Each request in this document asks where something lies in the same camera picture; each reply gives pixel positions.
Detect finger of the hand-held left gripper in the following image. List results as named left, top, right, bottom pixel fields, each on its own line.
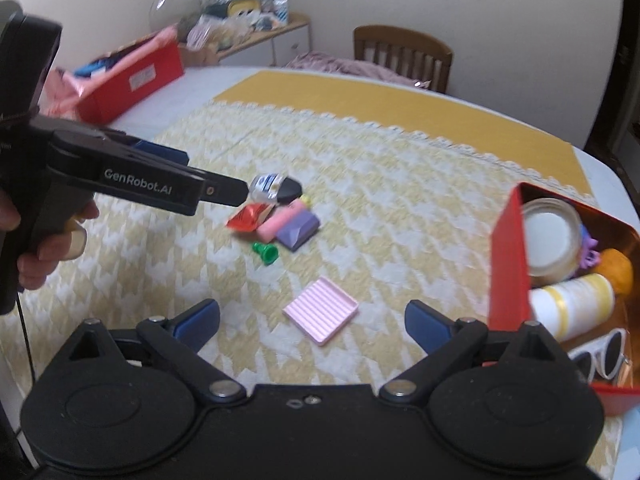
left=199, top=173, right=250, bottom=207
left=130, top=140, right=189, bottom=167

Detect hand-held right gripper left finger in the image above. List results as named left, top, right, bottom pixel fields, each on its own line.
left=67, top=298, right=249, bottom=404

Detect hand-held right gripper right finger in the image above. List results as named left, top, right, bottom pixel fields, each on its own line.
left=379, top=299, right=572, bottom=404

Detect silver and black small gadget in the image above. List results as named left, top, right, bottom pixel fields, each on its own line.
left=248, top=173, right=304, bottom=206

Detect red metal tin box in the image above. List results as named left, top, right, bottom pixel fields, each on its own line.
left=487, top=182, right=640, bottom=417

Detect cream and yellow bottle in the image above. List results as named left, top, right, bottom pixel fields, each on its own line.
left=528, top=273, right=616, bottom=344

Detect white sunglasses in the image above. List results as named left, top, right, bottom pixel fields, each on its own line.
left=569, top=328, right=632, bottom=387

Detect orange fruit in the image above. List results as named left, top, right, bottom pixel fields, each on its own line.
left=597, top=248, right=634, bottom=295

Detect person's left hand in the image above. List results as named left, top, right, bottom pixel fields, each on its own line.
left=0, top=193, right=101, bottom=292

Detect red snack packet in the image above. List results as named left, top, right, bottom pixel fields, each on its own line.
left=225, top=203, right=275, bottom=234

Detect pink lighter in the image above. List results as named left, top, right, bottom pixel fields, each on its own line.
left=257, top=198, right=307, bottom=242

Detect small green toy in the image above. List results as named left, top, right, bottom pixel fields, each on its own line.
left=251, top=241, right=279, bottom=267

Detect red cardboard box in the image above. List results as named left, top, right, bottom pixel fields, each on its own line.
left=74, top=39, right=186, bottom=124

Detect purple block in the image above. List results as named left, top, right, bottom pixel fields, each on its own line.
left=275, top=208, right=321, bottom=254

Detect pink ribbed square tray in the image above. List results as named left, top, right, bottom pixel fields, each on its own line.
left=282, top=275, right=360, bottom=346

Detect clear plastic bag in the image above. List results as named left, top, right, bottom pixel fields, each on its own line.
left=185, top=13, right=236, bottom=51

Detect clear glass dome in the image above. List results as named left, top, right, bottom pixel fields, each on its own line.
left=148, top=0, right=201, bottom=31

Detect yellow patterned table mat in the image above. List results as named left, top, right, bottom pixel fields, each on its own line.
left=0, top=69, right=626, bottom=480

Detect low wooden side cabinet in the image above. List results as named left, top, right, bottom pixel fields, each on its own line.
left=177, top=12, right=311, bottom=69

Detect pink cloth on chair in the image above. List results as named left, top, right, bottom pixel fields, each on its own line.
left=284, top=50, right=434, bottom=92

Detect small purple toy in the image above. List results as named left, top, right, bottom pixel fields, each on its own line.
left=577, top=236, right=601, bottom=271

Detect brown wooden chair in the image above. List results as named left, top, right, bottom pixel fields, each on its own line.
left=352, top=24, right=454, bottom=95

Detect black cable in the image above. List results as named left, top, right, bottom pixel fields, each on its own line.
left=14, top=287, right=37, bottom=386

